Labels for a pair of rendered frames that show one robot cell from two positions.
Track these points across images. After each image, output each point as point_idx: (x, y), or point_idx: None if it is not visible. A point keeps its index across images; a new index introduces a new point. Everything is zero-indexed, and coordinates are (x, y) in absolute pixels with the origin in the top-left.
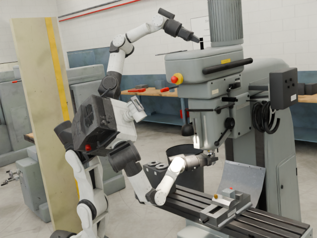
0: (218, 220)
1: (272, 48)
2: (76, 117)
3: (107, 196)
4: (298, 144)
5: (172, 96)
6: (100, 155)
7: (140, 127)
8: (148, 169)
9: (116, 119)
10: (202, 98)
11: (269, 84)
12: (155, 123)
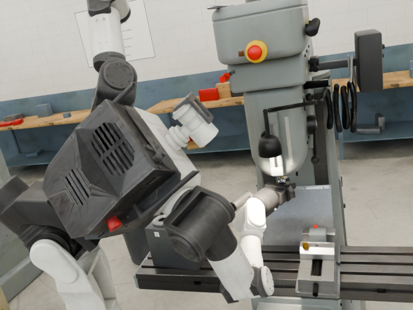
0: (334, 283)
1: (194, 44)
2: (60, 163)
3: (21, 291)
4: (244, 155)
5: (72, 122)
6: (122, 232)
7: (24, 175)
8: (159, 232)
9: (165, 148)
10: (278, 88)
11: (353, 56)
12: (47, 165)
